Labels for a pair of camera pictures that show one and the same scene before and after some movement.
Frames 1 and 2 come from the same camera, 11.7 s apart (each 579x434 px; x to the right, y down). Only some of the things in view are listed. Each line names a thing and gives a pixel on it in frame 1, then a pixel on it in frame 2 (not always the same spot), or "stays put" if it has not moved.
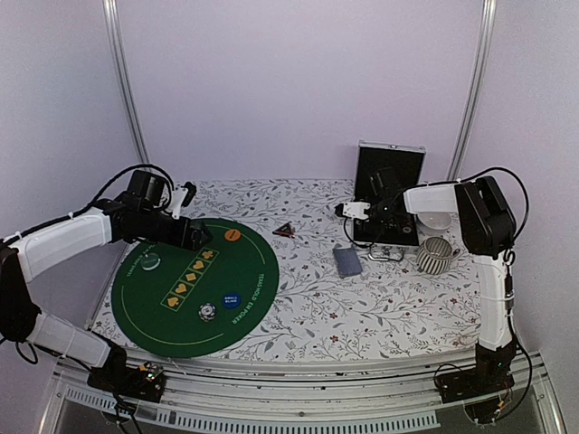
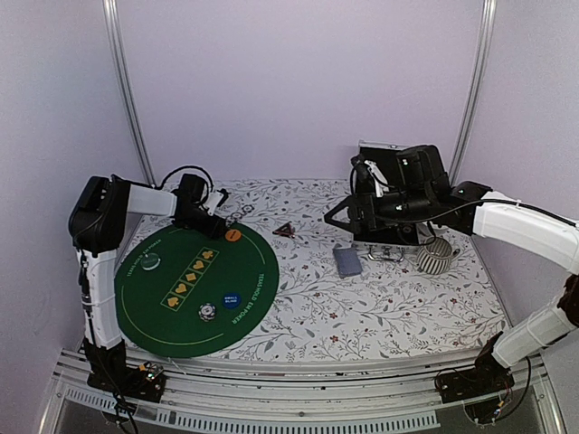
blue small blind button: (232, 300) stays put
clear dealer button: (150, 261) stays put
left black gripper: (193, 242) -> (213, 230)
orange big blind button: (232, 235) stays put
